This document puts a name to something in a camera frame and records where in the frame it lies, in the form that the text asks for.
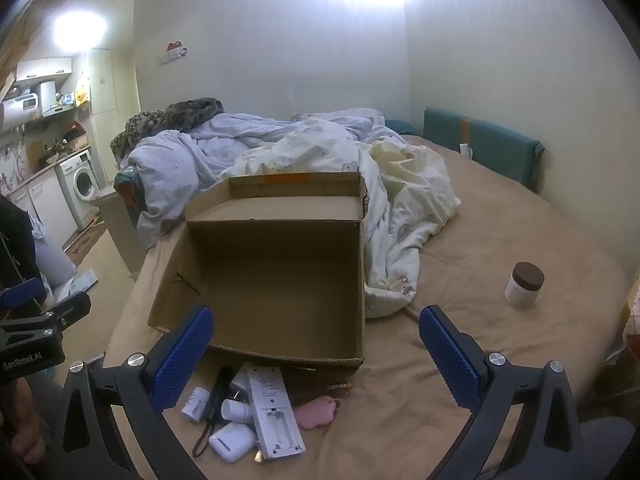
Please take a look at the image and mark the white kitchen counter cabinet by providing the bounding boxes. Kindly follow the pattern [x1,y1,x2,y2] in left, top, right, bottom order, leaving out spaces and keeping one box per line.
[7,166,81,253]

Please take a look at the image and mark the plain small white bottle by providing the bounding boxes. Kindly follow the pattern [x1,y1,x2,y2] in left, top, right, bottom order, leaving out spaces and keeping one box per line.
[181,386,211,423]

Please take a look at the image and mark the brown floor mat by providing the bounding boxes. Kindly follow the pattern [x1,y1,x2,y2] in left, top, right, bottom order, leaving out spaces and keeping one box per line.
[65,220,108,266]

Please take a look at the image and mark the white jar with brown lid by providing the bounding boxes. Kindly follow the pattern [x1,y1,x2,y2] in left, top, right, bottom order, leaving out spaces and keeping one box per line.
[504,261,546,310]

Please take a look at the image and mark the black flashlight with strap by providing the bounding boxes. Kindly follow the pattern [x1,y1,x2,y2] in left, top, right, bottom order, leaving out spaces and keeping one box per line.
[192,366,236,458]

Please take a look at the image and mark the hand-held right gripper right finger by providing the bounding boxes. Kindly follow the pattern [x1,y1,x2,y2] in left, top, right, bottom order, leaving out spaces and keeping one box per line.
[419,304,586,480]

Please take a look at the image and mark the teal padded headboard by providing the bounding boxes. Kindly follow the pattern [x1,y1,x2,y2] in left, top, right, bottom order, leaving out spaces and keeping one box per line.
[423,106,546,194]

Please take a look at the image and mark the cardboard box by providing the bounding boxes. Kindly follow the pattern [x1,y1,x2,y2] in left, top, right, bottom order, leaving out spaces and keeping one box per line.
[147,171,370,368]

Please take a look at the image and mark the dark patterned blanket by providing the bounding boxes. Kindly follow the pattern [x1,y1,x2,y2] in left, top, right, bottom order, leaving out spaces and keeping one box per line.
[111,97,226,161]

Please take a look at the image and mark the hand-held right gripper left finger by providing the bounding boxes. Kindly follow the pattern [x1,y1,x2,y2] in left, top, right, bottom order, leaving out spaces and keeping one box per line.
[52,305,216,480]

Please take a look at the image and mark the beige bedside cabinet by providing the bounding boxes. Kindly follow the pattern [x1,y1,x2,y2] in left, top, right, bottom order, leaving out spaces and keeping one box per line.
[91,184,147,277]

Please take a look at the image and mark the wall hook with red item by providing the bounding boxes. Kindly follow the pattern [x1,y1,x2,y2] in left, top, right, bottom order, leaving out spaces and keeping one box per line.
[159,40,189,65]

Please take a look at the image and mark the pale blue duvet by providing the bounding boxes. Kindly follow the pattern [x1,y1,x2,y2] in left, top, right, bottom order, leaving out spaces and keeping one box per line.
[120,112,306,251]

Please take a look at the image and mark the round kitchen ceiling lamp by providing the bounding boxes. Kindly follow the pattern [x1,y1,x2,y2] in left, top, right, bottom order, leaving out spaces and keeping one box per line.
[50,10,108,53]

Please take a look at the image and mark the bed with tan sheet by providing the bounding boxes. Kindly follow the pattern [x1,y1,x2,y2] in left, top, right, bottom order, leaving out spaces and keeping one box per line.
[102,132,631,480]

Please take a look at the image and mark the person's left hand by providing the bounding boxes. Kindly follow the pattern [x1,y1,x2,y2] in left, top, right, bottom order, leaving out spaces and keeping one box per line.
[0,374,55,467]

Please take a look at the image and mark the pink heart keychain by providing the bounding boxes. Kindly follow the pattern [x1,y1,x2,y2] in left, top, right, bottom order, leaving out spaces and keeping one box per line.
[292,395,343,431]

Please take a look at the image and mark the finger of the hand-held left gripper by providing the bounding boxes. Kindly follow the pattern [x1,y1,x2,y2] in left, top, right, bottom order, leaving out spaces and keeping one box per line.
[0,277,48,311]
[27,291,92,335]

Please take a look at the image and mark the white earbuds case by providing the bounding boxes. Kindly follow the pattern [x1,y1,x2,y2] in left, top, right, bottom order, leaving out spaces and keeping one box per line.
[207,422,257,463]

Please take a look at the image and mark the dark cloth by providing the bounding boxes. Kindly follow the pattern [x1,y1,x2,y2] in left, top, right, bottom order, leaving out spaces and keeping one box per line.
[0,194,38,306]

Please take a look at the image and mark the grey cloth bundle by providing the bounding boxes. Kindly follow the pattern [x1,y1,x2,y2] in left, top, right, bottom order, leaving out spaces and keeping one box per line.
[35,240,78,291]

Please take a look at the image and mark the white washing machine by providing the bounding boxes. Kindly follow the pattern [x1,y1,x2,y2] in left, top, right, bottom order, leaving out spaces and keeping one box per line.
[55,150,104,233]

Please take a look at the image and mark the white wall cabinets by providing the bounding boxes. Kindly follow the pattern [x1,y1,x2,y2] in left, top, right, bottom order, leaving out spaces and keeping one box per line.
[15,56,73,83]

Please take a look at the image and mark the white water heater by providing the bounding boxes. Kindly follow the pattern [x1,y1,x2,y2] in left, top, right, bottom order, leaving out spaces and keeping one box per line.
[0,94,41,132]

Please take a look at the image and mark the white printed duvet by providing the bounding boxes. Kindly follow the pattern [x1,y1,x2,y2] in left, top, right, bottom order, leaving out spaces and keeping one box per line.
[235,107,462,319]

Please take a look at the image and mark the white bottle with blue label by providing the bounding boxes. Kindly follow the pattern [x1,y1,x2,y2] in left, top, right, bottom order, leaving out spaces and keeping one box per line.
[220,397,253,423]

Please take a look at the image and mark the white remote control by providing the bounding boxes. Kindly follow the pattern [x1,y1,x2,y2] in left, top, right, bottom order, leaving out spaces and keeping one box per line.
[245,364,307,461]

